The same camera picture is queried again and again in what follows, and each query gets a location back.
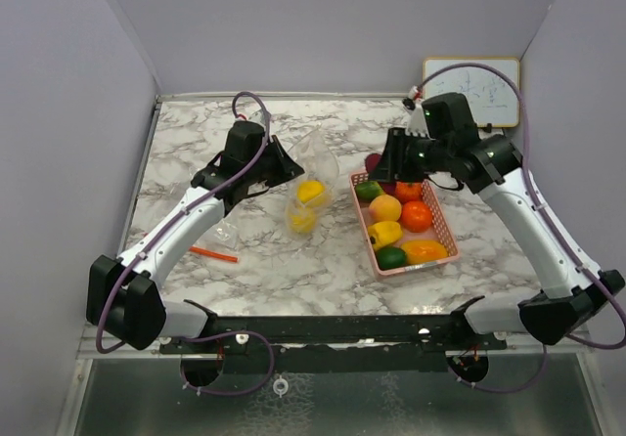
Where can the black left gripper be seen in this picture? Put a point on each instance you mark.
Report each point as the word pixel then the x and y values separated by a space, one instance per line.
pixel 288 168

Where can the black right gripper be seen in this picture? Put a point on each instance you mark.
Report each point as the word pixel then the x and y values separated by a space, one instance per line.
pixel 392 166

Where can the peach toy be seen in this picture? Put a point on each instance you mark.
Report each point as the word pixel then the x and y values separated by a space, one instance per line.
pixel 385 208

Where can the clear polka dot zip bag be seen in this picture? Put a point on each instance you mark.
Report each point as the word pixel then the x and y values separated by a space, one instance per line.
pixel 315 156

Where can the yellow lemon toy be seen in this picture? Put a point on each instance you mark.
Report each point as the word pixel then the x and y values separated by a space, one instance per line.
pixel 311 193

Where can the yellow pear toy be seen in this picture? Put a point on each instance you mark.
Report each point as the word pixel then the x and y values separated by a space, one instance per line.
pixel 301 219

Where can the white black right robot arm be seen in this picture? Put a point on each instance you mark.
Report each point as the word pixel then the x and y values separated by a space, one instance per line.
pixel 573 287

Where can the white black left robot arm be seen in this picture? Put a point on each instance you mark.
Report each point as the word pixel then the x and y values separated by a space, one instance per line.
pixel 124 292

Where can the clear bag with orange zipper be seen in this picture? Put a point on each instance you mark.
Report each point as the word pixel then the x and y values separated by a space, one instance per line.
pixel 164 184

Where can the orange pumpkin toy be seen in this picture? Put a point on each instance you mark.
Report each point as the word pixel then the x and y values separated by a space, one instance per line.
pixel 408 191

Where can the orange tomato toy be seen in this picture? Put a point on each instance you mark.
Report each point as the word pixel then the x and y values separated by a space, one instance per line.
pixel 416 216

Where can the yellow bell pepper toy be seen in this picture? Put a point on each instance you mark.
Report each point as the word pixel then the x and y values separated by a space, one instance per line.
pixel 383 234

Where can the pink plastic basket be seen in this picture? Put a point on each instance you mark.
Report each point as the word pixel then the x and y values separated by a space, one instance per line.
pixel 439 230

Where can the orange mango toy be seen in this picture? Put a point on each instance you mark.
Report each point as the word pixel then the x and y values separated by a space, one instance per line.
pixel 419 252

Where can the green lime toy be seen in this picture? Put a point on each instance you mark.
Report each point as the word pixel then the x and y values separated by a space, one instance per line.
pixel 391 257

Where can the small whiteboard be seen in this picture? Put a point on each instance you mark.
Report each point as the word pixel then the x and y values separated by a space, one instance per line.
pixel 491 100

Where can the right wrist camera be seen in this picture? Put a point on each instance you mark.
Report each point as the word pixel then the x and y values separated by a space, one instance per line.
pixel 416 126

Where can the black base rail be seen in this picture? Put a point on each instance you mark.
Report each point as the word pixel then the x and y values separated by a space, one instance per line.
pixel 332 344

